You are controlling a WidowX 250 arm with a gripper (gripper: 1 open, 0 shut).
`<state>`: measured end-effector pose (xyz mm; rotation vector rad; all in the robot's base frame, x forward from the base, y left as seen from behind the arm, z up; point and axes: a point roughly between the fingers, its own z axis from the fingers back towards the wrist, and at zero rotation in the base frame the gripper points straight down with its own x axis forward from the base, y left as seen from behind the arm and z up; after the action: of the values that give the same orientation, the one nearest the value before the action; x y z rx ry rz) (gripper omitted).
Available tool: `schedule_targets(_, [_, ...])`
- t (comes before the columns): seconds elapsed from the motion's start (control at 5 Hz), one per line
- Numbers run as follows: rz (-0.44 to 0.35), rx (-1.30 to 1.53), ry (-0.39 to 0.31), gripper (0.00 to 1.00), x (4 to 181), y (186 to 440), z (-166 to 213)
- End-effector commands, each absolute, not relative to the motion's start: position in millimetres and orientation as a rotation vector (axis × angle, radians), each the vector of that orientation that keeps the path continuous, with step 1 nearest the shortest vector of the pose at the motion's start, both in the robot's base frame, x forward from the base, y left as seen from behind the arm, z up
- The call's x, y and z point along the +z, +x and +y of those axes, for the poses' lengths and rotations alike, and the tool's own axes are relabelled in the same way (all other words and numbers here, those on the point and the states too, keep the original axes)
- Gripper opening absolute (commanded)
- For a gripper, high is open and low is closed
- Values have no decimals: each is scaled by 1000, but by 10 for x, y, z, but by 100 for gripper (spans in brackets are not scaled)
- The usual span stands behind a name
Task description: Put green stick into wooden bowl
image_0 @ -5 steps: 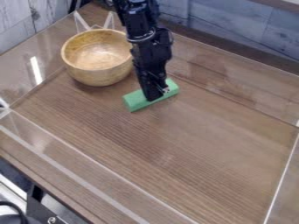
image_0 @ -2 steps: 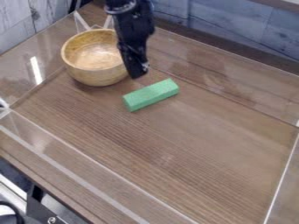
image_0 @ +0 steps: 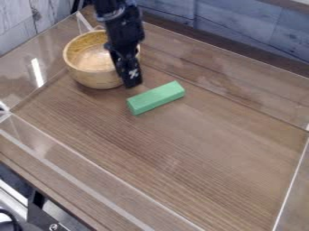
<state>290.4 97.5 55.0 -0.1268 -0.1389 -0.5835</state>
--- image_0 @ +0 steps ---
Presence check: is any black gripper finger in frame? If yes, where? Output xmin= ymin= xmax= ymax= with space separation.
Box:
xmin=110 ymin=48 xmax=142 ymax=88

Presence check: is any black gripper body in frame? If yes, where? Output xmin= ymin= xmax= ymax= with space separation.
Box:
xmin=91 ymin=0 xmax=146 ymax=52

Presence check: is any green rectangular stick block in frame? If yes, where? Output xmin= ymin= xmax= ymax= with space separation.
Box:
xmin=127 ymin=81 xmax=186 ymax=116

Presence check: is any wooden bowl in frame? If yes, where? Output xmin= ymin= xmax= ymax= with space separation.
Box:
xmin=63 ymin=30 xmax=125 ymax=89

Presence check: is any clear acrylic tray wall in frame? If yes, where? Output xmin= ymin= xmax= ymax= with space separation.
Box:
xmin=0 ymin=14 xmax=309 ymax=231

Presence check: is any black table frame bracket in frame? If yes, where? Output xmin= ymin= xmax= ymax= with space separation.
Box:
xmin=27 ymin=189 xmax=94 ymax=231

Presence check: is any black cable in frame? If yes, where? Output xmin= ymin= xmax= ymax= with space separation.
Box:
xmin=0 ymin=208 xmax=22 ymax=231

